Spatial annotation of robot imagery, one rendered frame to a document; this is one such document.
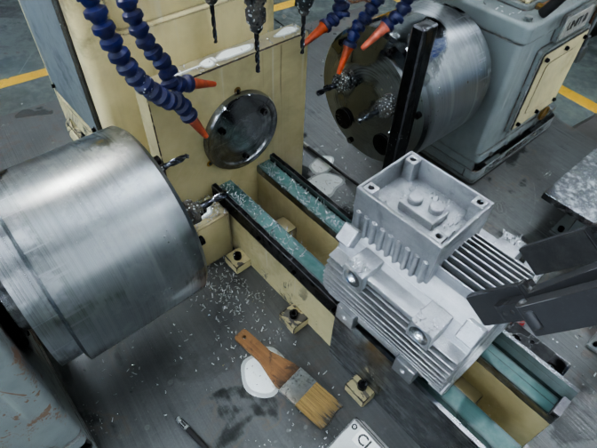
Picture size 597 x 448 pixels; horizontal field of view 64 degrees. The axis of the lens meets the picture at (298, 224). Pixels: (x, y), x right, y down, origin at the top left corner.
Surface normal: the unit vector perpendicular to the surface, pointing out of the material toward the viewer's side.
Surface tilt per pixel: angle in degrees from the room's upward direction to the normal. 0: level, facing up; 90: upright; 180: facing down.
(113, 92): 90
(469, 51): 47
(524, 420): 90
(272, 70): 90
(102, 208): 32
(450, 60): 43
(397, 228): 90
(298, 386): 0
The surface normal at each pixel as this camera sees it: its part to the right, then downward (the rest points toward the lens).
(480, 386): -0.76, 0.47
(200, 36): 0.65, 0.58
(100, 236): 0.47, -0.09
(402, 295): 0.03, -0.66
